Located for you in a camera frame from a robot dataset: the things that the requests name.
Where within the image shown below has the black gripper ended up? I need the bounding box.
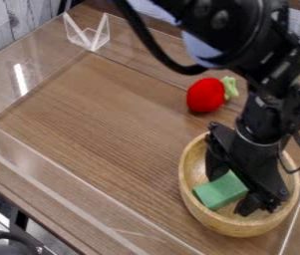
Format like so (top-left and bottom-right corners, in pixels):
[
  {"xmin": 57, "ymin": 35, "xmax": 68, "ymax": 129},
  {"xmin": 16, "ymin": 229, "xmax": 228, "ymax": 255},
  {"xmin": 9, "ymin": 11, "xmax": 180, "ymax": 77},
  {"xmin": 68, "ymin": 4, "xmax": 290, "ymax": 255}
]
[{"xmin": 205, "ymin": 122, "xmax": 290, "ymax": 217}]

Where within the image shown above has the green rectangular block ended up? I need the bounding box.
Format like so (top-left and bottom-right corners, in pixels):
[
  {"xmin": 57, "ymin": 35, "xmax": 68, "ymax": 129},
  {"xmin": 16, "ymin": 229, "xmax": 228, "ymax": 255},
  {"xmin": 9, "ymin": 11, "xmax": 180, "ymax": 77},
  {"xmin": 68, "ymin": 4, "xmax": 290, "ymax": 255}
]
[{"xmin": 192, "ymin": 171, "xmax": 248, "ymax": 211}]

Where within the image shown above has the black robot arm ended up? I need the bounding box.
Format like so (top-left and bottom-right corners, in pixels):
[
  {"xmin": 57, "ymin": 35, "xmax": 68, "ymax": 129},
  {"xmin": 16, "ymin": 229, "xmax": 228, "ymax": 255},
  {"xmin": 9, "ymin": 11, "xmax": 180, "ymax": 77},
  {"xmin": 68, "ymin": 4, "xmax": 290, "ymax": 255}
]
[{"xmin": 113, "ymin": 0, "xmax": 300, "ymax": 216}]

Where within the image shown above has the light wooden bowl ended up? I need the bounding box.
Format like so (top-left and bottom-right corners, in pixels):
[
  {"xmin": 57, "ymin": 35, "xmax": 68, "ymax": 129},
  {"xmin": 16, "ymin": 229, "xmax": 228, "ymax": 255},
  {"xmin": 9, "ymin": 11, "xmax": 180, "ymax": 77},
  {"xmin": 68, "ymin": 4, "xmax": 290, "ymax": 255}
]
[{"xmin": 179, "ymin": 133, "xmax": 300, "ymax": 238}]

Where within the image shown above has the red plush strawberry toy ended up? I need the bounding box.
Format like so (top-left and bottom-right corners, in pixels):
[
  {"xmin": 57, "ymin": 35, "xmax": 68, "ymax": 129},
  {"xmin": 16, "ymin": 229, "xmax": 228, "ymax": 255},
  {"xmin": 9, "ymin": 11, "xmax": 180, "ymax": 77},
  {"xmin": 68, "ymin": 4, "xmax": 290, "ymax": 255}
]
[{"xmin": 187, "ymin": 77, "xmax": 239, "ymax": 113}]

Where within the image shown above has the clear acrylic tray enclosure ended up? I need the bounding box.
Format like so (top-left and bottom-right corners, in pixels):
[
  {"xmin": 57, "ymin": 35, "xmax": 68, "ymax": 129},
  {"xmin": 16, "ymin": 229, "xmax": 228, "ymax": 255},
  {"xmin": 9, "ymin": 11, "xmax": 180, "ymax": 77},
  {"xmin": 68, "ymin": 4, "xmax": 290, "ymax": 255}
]
[{"xmin": 0, "ymin": 18, "xmax": 300, "ymax": 255}]

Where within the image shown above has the black table leg frame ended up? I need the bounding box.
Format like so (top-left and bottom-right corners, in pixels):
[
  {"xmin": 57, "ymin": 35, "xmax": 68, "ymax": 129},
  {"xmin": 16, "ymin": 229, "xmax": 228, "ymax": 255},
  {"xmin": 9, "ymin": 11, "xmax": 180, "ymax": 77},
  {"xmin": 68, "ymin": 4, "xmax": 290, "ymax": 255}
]
[{"xmin": 8, "ymin": 206, "xmax": 61, "ymax": 255}]

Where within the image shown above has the black cable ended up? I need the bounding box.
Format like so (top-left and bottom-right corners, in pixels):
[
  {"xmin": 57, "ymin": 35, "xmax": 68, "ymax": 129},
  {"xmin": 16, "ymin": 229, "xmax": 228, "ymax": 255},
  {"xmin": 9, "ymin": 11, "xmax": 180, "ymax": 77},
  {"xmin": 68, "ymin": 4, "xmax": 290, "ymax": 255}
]
[{"xmin": 0, "ymin": 228, "xmax": 44, "ymax": 255}]

